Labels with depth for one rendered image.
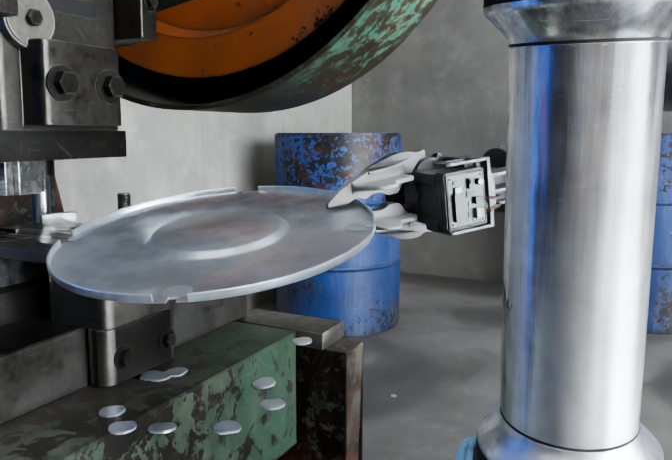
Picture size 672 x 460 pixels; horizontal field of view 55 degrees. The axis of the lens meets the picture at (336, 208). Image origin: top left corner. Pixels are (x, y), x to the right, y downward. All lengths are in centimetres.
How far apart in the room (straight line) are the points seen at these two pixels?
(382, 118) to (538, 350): 372
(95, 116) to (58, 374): 25
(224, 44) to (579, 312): 73
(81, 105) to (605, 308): 51
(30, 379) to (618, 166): 50
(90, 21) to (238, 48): 29
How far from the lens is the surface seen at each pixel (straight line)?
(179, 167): 276
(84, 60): 70
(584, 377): 41
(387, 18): 91
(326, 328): 83
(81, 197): 240
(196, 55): 103
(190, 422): 67
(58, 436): 60
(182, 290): 49
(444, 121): 395
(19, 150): 70
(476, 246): 395
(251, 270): 51
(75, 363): 67
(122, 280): 53
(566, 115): 37
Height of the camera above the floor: 89
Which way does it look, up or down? 7 degrees down
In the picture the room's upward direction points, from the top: straight up
